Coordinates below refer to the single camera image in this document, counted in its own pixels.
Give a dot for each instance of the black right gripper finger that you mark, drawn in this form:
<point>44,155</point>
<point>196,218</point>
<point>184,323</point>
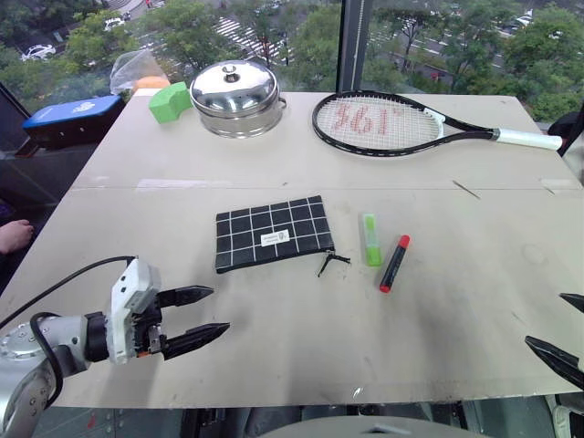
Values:
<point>576,301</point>
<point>556,358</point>

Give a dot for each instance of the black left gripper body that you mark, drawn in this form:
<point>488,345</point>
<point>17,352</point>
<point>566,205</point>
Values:
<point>147,329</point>

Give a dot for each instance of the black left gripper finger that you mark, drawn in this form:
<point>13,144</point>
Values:
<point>188,295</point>
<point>196,337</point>

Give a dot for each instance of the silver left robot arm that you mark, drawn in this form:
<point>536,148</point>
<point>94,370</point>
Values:
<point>27,360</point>

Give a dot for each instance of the black grid pencil pouch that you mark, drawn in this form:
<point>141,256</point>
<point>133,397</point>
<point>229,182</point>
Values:
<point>275,233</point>

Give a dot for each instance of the blue black padded case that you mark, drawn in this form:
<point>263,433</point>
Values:
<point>73,121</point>

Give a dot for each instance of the bystander bare hand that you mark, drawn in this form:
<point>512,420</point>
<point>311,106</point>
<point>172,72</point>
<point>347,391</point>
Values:
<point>13,235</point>

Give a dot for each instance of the black red marker pen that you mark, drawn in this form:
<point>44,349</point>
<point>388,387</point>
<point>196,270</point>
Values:
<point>395,263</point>

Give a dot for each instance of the green highlighter marker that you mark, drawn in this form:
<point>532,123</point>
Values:
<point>371,240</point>

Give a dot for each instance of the green foam block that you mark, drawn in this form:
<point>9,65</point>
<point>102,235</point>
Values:
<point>168,101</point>

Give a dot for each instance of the stainless steel lidded pot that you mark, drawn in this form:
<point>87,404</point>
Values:
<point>237,98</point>

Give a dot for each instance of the orange round object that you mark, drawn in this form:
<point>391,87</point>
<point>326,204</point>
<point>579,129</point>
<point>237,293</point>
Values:
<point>153,82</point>

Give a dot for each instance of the clear plastic bag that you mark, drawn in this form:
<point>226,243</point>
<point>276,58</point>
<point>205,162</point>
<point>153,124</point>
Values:
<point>134,68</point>

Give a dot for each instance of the black white tennis racket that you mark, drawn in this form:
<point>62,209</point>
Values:
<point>392,123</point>

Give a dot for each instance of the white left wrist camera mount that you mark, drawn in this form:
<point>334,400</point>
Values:
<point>130,299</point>

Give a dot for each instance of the black window frame post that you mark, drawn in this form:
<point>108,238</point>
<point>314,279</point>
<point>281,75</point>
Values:
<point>352,45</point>

